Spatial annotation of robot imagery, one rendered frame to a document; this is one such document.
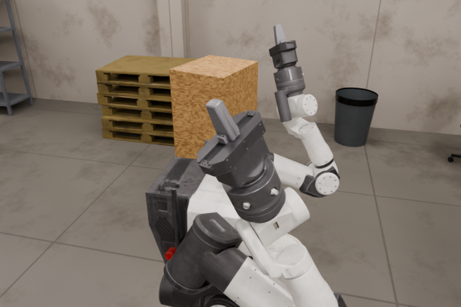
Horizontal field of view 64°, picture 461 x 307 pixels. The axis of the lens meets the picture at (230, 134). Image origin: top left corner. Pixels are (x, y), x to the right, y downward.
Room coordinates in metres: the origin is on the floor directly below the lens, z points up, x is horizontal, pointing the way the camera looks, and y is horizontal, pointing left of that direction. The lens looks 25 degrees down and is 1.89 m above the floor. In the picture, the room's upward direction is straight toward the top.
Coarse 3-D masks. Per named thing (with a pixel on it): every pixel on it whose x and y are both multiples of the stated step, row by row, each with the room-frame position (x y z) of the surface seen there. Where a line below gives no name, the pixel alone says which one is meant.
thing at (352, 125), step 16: (336, 96) 3.95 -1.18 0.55; (352, 96) 4.18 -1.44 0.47; (368, 96) 4.08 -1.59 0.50; (336, 112) 3.93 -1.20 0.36; (352, 112) 3.77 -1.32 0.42; (368, 112) 3.77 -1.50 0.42; (336, 128) 3.92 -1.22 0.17; (352, 128) 3.77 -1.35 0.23; (368, 128) 3.83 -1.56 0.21; (352, 144) 3.78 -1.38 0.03
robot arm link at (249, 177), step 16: (256, 112) 0.53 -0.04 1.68; (240, 128) 0.51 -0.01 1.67; (256, 128) 0.49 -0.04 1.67; (208, 144) 0.49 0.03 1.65; (224, 144) 0.49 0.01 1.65; (240, 144) 0.47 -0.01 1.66; (256, 144) 0.49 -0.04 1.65; (208, 160) 0.46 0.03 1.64; (224, 160) 0.44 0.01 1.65; (240, 160) 0.47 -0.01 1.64; (256, 160) 0.49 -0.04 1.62; (224, 176) 0.46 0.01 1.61; (240, 176) 0.46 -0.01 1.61; (256, 176) 0.48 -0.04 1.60; (272, 176) 0.48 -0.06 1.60; (240, 192) 0.47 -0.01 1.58; (256, 192) 0.46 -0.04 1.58; (272, 192) 0.48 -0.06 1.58; (240, 208) 0.48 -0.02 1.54; (256, 208) 0.47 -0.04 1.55
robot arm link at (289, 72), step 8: (272, 48) 1.16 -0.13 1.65; (280, 48) 1.11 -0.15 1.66; (288, 48) 1.10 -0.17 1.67; (272, 56) 1.17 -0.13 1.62; (280, 56) 1.12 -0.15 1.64; (288, 56) 1.11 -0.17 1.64; (296, 56) 1.12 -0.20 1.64; (280, 64) 1.12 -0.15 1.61; (288, 64) 1.11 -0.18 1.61; (280, 72) 1.10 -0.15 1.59; (288, 72) 1.09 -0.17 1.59; (296, 72) 1.10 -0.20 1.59; (280, 80) 1.10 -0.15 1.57; (288, 80) 1.08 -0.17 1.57; (296, 80) 1.08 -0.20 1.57
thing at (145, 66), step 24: (96, 72) 3.98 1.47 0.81; (120, 72) 3.92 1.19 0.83; (144, 72) 3.88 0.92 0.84; (168, 72) 3.88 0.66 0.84; (120, 96) 3.95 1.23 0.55; (144, 96) 3.88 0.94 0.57; (168, 96) 3.85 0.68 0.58; (120, 120) 3.94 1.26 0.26; (144, 120) 3.90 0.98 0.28; (168, 120) 3.85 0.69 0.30; (168, 144) 3.81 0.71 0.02
